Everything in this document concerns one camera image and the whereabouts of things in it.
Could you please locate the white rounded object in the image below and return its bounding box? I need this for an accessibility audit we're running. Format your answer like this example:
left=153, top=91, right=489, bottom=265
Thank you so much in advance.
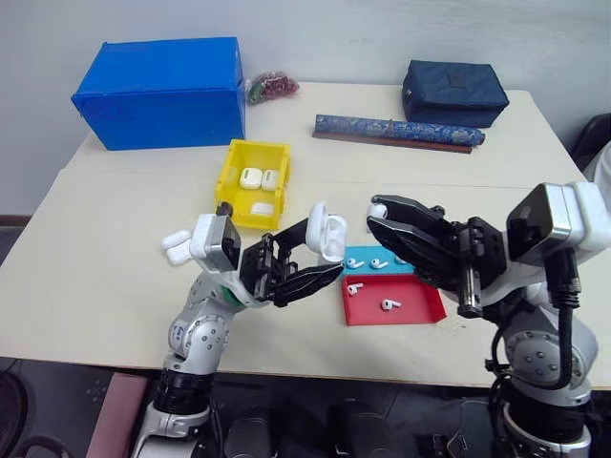
left=583, top=141, right=611, bottom=183

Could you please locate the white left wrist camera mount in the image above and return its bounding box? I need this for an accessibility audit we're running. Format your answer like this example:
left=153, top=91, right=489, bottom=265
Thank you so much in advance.
left=189, top=212, right=268, bottom=307

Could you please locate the red plastic tray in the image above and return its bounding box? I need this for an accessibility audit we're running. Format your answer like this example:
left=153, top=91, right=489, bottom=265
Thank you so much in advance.
left=339, top=272, right=448, bottom=327

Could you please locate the dark rounded shape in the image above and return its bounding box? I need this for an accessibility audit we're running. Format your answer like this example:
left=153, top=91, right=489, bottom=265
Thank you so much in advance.
left=223, top=406, right=277, bottom=458

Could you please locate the black round object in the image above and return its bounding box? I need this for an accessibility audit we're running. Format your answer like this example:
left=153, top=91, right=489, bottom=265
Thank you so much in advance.
left=0, top=370, right=31, bottom=450

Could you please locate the large blue plastic box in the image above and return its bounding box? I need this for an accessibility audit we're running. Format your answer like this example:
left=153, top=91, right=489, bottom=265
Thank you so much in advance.
left=71, top=36, right=247, bottom=152

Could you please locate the pink box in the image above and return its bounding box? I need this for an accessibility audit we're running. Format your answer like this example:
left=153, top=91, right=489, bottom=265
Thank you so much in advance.
left=87, top=373, right=148, bottom=458

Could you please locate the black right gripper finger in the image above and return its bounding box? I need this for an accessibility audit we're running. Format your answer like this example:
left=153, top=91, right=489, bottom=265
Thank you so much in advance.
left=370, top=194, right=455, bottom=231
left=366, top=215, right=463, bottom=292

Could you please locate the navy fabric bag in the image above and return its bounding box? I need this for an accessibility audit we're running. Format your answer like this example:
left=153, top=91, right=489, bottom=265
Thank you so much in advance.
left=401, top=59, right=510, bottom=130

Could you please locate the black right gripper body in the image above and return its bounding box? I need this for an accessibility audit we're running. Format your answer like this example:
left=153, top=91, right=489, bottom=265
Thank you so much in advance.
left=431, top=204, right=508, bottom=319

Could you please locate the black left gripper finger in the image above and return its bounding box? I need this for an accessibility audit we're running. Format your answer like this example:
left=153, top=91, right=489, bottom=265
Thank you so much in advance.
left=273, top=262, right=346, bottom=308
left=271, top=217, right=315, bottom=255

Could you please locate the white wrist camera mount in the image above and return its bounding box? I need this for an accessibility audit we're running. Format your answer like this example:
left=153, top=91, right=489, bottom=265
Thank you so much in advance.
left=476, top=180, right=606, bottom=307
left=189, top=212, right=268, bottom=307

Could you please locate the brown wooden strip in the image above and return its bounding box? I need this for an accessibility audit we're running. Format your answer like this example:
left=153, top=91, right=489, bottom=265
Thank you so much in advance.
left=311, top=127, right=474, bottom=156

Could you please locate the blue plastic tray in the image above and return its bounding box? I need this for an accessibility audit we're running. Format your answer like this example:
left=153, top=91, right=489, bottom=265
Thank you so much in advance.
left=342, top=244, right=417, bottom=276

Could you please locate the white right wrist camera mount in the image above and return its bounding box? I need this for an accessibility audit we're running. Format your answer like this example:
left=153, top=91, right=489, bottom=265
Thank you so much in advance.
left=476, top=180, right=606, bottom=307

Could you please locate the yellow plastic bin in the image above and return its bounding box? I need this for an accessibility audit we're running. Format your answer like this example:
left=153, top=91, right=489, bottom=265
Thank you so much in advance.
left=213, top=138, right=294, bottom=231

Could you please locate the blue patterned rolled scroll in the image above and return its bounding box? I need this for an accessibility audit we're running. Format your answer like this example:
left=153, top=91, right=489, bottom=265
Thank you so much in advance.
left=313, top=113, right=487, bottom=148

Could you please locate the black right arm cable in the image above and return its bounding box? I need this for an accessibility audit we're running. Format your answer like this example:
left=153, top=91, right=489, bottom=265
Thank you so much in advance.
left=485, top=247, right=583, bottom=390

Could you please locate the black chair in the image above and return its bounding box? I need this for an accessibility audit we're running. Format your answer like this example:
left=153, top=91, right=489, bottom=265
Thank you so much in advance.
left=569, top=113, right=611, bottom=174

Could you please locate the bag of red green items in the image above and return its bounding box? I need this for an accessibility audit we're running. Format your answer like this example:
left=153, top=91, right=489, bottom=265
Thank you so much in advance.
left=245, top=71, right=300, bottom=106

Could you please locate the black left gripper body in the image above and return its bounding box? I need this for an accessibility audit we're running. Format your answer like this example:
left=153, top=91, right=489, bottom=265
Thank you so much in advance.
left=238, top=232, right=301, bottom=305

